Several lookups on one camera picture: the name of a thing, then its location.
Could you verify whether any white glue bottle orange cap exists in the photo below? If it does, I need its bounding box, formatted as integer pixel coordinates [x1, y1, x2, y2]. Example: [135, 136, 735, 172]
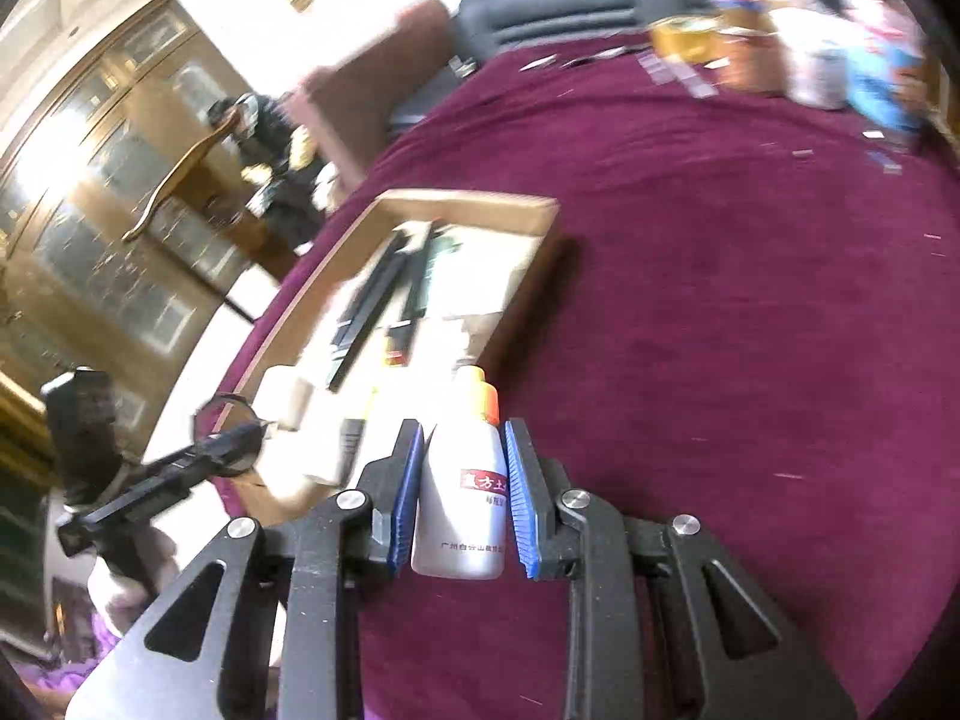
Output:
[412, 366, 509, 580]

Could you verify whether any operator left hand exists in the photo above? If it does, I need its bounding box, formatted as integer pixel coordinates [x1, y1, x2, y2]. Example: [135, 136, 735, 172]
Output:
[86, 527, 179, 637]

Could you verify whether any shallow cardboard tray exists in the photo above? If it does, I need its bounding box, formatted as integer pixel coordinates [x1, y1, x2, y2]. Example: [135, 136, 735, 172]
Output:
[217, 188, 560, 525]

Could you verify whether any black stick in tray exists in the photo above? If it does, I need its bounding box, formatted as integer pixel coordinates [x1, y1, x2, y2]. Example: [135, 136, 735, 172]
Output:
[327, 231, 410, 392]

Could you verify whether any maroon tablecloth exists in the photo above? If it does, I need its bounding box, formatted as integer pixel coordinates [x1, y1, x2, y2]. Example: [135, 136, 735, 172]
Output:
[193, 32, 960, 720]

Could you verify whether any wooden chair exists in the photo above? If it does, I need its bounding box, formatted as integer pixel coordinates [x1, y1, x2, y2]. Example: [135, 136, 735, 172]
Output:
[122, 93, 325, 319]

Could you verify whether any wooden glass cabinet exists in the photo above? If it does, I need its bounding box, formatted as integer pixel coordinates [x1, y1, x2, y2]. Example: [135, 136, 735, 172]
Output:
[2, 0, 280, 452]

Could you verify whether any brown armchair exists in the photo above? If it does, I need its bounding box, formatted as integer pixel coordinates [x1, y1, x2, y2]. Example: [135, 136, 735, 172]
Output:
[281, 0, 459, 192]

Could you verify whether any yellow tape roll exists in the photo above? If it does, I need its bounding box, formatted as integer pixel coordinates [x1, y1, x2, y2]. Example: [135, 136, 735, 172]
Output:
[649, 15, 724, 65]

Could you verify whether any brown round container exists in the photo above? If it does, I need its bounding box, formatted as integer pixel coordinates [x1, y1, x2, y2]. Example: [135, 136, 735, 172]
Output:
[716, 28, 786, 96]

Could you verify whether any black leather sofa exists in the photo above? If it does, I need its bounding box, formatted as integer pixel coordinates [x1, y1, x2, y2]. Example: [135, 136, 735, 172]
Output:
[389, 0, 709, 137]

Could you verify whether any white round container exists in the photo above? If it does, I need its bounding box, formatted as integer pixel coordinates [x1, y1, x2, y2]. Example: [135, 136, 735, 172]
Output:
[776, 8, 848, 110]

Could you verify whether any blue snack box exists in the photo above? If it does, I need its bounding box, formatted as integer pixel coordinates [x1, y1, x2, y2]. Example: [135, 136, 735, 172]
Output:
[846, 44, 926, 135]

